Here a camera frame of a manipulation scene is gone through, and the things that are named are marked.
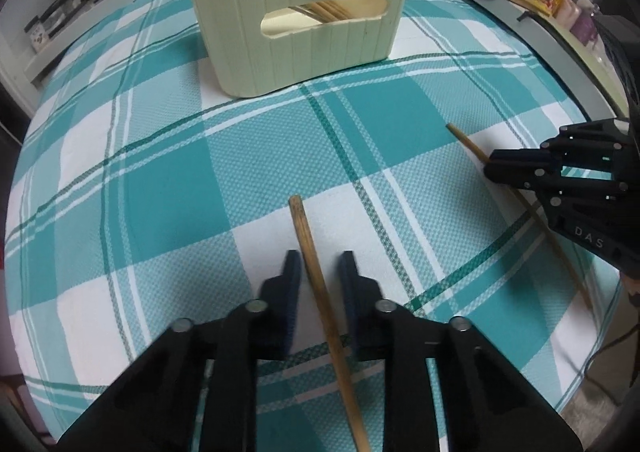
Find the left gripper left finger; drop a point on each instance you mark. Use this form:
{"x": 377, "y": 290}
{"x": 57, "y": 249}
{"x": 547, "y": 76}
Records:
{"x": 277, "y": 322}

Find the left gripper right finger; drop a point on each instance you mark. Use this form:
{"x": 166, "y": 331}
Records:
{"x": 360, "y": 294}

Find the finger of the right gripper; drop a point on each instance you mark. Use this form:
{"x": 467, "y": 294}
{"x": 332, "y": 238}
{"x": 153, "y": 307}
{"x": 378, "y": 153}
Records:
{"x": 525, "y": 169}

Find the wooden chopstick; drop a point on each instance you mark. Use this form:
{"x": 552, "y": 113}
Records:
{"x": 532, "y": 210}
{"x": 324, "y": 11}
{"x": 329, "y": 323}

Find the person's right hand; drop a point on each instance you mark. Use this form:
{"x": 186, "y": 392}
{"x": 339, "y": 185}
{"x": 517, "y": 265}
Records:
{"x": 633, "y": 289}

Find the pink purple cups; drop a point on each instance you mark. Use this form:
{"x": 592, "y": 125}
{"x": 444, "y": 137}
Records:
{"x": 577, "y": 16}

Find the teal plaid tablecloth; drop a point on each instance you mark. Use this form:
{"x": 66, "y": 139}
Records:
{"x": 144, "y": 194}

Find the cream utensil basket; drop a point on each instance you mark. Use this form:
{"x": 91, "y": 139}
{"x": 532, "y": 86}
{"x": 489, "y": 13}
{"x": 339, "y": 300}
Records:
{"x": 260, "y": 46}

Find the spice jar rack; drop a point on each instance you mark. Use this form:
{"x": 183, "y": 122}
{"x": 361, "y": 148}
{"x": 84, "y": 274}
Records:
{"x": 42, "y": 27}

